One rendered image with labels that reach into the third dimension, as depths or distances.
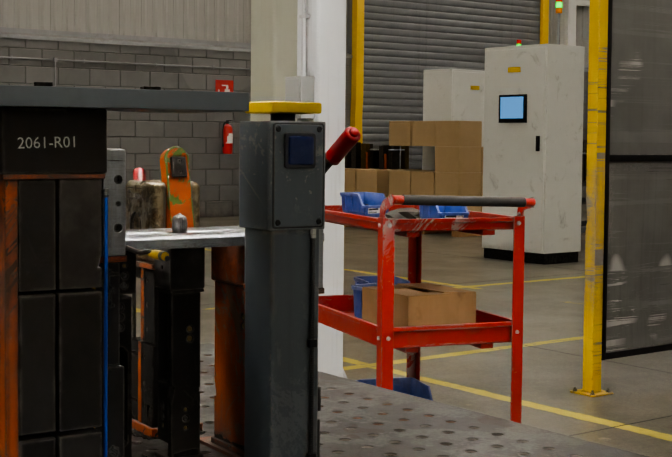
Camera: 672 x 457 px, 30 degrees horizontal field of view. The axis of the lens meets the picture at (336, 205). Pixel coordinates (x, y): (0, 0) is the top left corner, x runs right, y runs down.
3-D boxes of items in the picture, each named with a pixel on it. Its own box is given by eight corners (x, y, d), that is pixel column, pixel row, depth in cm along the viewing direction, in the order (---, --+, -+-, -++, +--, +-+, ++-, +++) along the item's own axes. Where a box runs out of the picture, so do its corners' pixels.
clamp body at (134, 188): (171, 416, 191) (171, 178, 189) (215, 436, 179) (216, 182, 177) (105, 424, 186) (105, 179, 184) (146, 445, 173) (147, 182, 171)
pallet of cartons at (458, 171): (503, 234, 1508) (505, 121, 1501) (457, 237, 1456) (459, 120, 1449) (433, 228, 1599) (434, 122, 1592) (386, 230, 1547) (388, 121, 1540)
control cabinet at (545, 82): (478, 258, 1200) (482, 0, 1187) (518, 255, 1233) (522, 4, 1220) (540, 265, 1137) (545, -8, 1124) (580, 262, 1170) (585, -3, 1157)
